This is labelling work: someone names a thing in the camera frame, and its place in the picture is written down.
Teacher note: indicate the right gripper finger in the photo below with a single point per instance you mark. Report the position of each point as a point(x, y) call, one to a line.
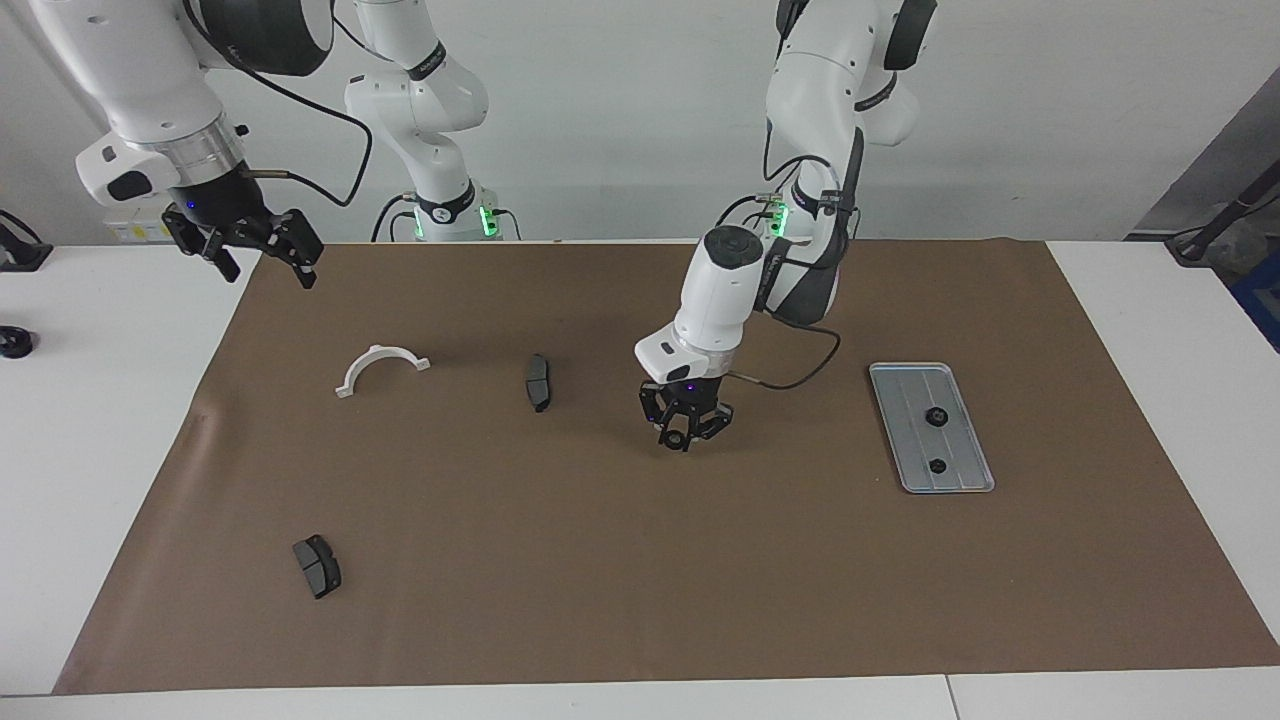
point(298, 245)
point(195, 235)

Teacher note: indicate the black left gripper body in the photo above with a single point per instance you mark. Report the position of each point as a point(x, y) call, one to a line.
point(688, 395)

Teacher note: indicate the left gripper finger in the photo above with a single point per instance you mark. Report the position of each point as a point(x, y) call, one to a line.
point(660, 425)
point(715, 422)

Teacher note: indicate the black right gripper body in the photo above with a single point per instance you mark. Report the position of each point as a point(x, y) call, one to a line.
point(225, 205)

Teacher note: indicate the black bearing gear silver hub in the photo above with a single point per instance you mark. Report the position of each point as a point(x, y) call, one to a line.
point(677, 440)
point(936, 417)

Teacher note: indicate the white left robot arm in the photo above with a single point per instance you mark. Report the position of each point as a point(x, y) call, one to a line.
point(720, 290)

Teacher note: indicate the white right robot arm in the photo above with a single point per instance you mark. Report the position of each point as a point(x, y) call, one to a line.
point(150, 80)

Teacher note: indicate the silver metal tray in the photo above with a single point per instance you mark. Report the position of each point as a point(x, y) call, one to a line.
point(900, 400)

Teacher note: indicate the long grey brake pad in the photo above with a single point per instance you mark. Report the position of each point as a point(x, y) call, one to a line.
point(538, 382)

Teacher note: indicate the brown paper table mat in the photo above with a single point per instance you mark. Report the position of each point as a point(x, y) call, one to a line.
point(600, 560)

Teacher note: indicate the small black round object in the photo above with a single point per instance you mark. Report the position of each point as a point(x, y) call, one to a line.
point(15, 343)

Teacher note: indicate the short dark grey brake pad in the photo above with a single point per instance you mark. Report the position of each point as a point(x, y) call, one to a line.
point(317, 565)

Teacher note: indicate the black stand pole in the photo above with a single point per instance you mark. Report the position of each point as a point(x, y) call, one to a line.
point(1190, 252)

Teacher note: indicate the blue crate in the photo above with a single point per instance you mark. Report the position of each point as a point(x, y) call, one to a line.
point(1262, 300)

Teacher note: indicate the white wall socket box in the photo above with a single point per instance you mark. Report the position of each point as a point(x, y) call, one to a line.
point(135, 232)

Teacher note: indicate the white curved plastic bracket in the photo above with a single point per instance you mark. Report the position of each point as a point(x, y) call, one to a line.
point(378, 351)

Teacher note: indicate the black clamp mount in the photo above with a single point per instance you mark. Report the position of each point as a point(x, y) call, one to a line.
point(25, 257)

